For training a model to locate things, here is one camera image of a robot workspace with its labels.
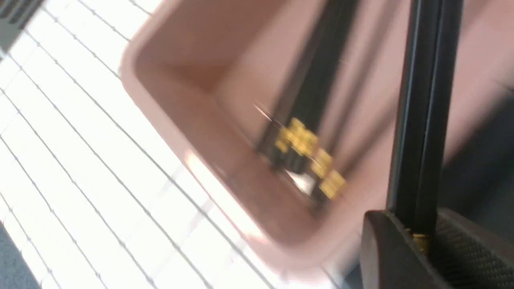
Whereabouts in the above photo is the black chopstick yellow tip separate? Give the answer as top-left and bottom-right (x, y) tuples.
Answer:
(311, 72), (398, 213)

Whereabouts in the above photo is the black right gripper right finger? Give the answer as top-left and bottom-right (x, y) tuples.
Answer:
(429, 208), (514, 289)

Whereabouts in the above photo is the pink rectangular plastic bin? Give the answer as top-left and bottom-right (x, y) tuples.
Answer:
(119, 0), (514, 277)

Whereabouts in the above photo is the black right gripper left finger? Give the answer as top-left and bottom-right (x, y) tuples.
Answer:
(359, 210), (451, 289)

